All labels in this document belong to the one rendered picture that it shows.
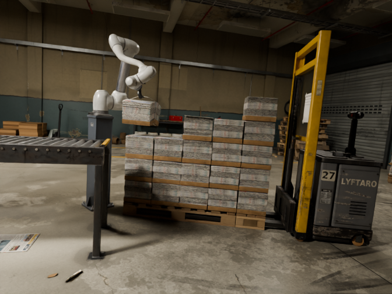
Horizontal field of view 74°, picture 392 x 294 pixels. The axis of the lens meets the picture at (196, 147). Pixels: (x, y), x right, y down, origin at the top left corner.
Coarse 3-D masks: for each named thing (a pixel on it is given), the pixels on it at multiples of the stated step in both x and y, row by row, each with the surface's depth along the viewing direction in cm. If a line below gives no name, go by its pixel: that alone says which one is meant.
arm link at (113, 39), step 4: (112, 36) 256; (116, 36) 258; (108, 40) 258; (112, 40) 253; (116, 40) 254; (120, 40) 257; (124, 40) 260; (112, 44) 253; (120, 44) 254; (124, 44) 260
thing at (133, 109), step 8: (128, 104) 251; (136, 104) 250; (144, 104) 250; (152, 104) 255; (128, 112) 255; (136, 112) 253; (144, 112) 252; (152, 112) 260; (136, 120) 255; (144, 120) 254
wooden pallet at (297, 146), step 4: (320, 136) 803; (324, 136) 808; (296, 140) 785; (320, 140) 817; (324, 140) 819; (296, 144) 774; (300, 144) 775; (320, 144) 814; (324, 144) 816; (296, 148) 773; (300, 148) 772; (304, 148) 777; (320, 148) 796; (324, 148) 801; (328, 148) 806; (296, 152) 777; (296, 156) 775
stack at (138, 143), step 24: (144, 144) 258; (168, 144) 257; (192, 144) 254; (216, 144) 252; (240, 144) 251; (144, 168) 261; (168, 168) 258; (192, 168) 256; (216, 168) 254; (144, 192) 264; (168, 192) 262; (192, 192) 259; (216, 192) 257; (144, 216) 266
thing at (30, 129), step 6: (6, 126) 745; (12, 126) 748; (18, 126) 752; (24, 126) 722; (30, 126) 725; (36, 126) 728; (42, 126) 767; (0, 132) 707; (6, 132) 712; (12, 132) 716; (18, 132) 736; (24, 132) 723; (30, 132) 726; (36, 132) 729; (42, 132) 769
